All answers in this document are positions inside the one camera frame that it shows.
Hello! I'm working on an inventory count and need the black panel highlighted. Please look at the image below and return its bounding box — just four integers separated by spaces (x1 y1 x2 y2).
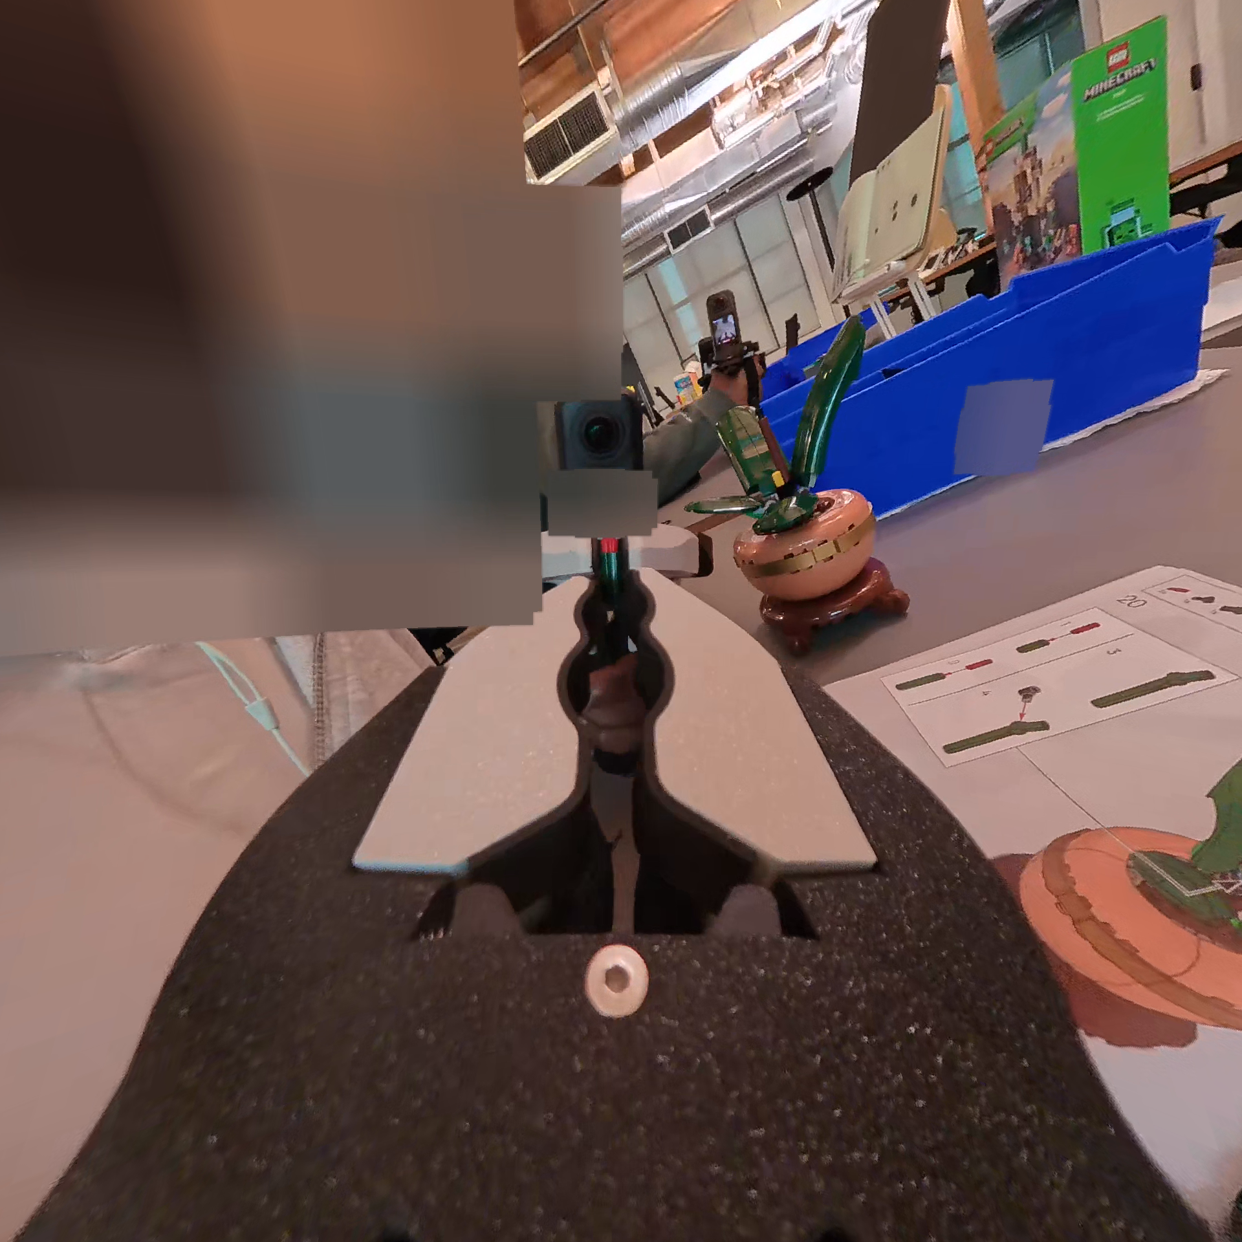
852 0 954 184

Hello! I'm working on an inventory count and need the toy brick potted plant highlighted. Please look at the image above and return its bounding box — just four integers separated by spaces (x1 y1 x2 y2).
684 316 911 654

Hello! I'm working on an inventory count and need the blue plastic bin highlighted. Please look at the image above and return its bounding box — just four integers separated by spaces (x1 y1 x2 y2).
747 216 1225 521

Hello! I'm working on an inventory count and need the dark green rod brick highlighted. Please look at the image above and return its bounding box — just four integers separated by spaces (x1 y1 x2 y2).
593 580 637 664

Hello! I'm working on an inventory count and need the open binder on stand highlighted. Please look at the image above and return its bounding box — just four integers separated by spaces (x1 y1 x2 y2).
831 86 958 304

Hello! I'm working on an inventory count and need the black round stand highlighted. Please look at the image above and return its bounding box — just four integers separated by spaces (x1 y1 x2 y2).
785 166 841 276

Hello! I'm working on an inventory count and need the green toy set box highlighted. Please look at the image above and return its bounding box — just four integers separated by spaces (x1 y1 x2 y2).
980 15 1171 292

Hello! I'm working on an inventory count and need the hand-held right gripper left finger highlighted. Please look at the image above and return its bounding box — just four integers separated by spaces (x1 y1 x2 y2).
352 579 633 935

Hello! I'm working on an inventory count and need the ventilation grille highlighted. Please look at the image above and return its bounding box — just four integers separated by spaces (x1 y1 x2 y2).
522 83 623 186

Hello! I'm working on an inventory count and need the white cable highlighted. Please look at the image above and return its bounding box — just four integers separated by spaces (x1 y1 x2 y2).
193 636 313 778

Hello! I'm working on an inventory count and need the silver air duct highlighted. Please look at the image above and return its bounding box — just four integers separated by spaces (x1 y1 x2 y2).
596 0 874 168

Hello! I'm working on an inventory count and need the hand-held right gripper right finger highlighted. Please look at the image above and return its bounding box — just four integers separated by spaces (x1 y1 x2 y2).
631 571 880 935

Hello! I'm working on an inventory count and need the open instruction booklet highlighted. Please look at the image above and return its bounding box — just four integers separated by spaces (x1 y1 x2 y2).
825 566 1242 1226

